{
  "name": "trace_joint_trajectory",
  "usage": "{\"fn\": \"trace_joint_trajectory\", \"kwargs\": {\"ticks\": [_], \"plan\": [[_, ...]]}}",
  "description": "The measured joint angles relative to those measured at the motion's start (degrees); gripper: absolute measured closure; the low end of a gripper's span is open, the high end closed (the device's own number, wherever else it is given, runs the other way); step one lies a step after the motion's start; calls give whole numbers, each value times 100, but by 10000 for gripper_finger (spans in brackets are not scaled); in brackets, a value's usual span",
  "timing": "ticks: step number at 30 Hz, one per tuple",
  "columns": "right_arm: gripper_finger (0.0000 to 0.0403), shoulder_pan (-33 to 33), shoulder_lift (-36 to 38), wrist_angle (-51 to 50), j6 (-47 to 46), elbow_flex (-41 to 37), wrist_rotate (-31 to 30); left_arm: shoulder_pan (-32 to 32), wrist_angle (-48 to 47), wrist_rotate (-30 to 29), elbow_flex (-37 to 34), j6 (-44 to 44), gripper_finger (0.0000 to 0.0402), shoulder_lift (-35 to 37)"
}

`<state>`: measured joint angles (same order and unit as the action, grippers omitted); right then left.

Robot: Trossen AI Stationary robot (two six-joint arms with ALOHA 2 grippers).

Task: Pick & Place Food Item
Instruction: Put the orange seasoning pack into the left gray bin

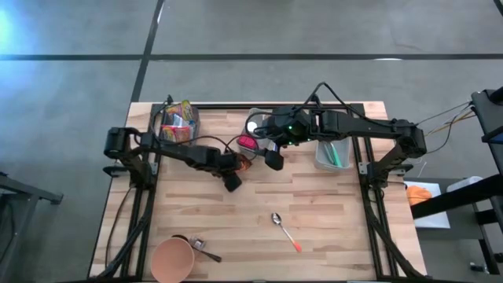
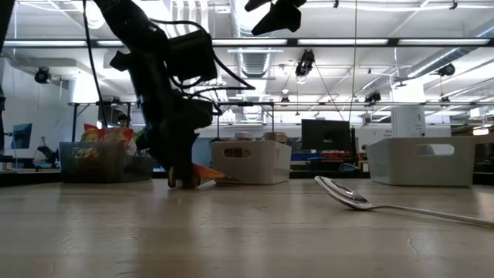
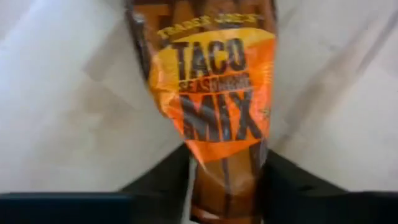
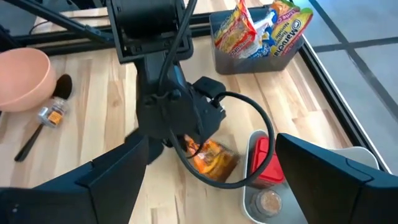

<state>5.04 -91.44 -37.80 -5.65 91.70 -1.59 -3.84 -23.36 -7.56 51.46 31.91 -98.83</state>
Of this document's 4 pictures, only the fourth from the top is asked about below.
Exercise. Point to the red-lidded spice container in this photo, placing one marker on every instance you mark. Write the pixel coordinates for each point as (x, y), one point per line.
(267, 168)

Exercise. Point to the peach bowl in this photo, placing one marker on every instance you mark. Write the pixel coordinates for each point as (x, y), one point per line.
(21, 81)

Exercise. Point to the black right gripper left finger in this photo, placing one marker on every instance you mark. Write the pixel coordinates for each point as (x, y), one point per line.
(118, 180)

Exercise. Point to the small cork-topped spice jar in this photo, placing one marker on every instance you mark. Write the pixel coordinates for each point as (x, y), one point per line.
(266, 203)

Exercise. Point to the red yellow ramen packet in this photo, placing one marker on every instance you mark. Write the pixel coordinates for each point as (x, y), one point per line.
(234, 31)

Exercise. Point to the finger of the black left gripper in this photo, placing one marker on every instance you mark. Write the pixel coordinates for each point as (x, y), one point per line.
(157, 151)
(197, 140)

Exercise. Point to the black spoon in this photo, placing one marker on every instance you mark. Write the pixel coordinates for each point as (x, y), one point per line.
(63, 87)

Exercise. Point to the dark grey translucent bin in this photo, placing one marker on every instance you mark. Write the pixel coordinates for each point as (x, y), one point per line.
(248, 65)

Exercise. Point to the white bin holding spices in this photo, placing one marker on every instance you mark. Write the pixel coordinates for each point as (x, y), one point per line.
(357, 155)

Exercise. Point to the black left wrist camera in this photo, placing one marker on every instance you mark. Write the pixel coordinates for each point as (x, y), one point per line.
(208, 88)

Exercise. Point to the small orange-label spice jar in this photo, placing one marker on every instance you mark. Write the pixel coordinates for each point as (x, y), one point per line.
(53, 113)

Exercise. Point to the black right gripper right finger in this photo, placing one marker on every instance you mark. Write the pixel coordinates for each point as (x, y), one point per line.
(335, 193)

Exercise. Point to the brown spice pouch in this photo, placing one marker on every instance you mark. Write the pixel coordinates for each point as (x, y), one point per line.
(217, 161)

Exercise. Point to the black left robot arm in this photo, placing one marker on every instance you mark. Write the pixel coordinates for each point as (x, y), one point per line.
(146, 18)

